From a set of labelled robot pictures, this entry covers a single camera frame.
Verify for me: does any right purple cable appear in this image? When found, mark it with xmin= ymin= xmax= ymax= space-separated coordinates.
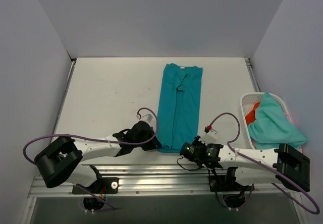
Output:
xmin=204 ymin=112 xmax=321 ymax=214

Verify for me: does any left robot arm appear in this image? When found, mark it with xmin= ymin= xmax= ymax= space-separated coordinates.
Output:
xmin=34 ymin=121 xmax=162 ymax=193

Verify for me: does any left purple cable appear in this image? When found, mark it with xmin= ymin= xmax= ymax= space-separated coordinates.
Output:
xmin=23 ymin=107 xmax=159 ymax=212

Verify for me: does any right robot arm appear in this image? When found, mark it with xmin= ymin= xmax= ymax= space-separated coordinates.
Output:
xmin=180 ymin=136 xmax=310 ymax=192

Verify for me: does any white plastic laundry basket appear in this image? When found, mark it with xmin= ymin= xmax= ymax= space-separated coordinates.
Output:
xmin=240 ymin=92 xmax=307 ymax=152

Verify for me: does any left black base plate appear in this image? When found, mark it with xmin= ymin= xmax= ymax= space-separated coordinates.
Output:
xmin=85 ymin=177 xmax=119 ymax=194

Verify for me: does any purple cable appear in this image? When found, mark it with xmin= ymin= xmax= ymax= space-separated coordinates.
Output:
xmin=204 ymin=112 xmax=321 ymax=214
xmin=23 ymin=107 xmax=159 ymax=212

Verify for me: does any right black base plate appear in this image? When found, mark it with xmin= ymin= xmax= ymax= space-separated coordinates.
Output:
xmin=208 ymin=175 xmax=254 ymax=192

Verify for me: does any black loop cable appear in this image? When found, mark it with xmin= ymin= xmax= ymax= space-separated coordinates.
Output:
xmin=176 ymin=157 xmax=204 ymax=172

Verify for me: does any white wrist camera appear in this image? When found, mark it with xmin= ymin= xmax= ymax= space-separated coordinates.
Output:
xmin=136 ymin=113 xmax=153 ymax=124
xmin=200 ymin=126 xmax=218 ymax=145

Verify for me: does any aluminium mounting rail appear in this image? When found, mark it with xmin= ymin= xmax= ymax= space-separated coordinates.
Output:
xmin=27 ymin=163 xmax=302 ymax=197

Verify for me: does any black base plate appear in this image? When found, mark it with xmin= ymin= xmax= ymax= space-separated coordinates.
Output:
xmin=85 ymin=177 xmax=119 ymax=194
xmin=208 ymin=175 xmax=254 ymax=192

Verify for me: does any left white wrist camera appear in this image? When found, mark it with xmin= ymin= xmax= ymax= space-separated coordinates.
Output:
xmin=136 ymin=113 xmax=153 ymax=124

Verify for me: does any orange garment in basket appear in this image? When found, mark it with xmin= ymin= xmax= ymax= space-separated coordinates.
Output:
xmin=245 ymin=102 xmax=260 ymax=125

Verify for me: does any mint green t-shirt in basket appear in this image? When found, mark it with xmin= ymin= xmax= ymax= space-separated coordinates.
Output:
xmin=247 ymin=92 xmax=307 ymax=149

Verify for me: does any pink garment in basket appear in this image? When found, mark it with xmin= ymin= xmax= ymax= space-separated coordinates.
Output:
xmin=285 ymin=113 xmax=303 ymax=153

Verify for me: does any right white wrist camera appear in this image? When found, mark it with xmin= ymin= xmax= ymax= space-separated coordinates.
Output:
xmin=200 ymin=126 xmax=218 ymax=145

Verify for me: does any teal t-shirt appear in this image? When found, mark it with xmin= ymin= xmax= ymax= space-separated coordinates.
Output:
xmin=157 ymin=64 xmax=203 ymax=153

